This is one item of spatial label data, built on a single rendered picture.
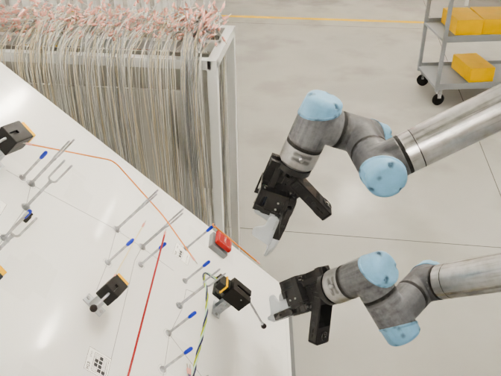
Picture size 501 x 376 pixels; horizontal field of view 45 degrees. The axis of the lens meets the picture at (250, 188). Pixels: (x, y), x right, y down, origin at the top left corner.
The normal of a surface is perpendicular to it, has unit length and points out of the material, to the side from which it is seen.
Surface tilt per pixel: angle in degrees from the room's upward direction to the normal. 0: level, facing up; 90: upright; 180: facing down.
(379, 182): 89
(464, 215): 0
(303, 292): 47
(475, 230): 0
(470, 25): 90
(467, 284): 86
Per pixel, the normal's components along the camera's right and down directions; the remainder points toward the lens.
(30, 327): 0.71, -0.60
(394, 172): 0.11, 0.52
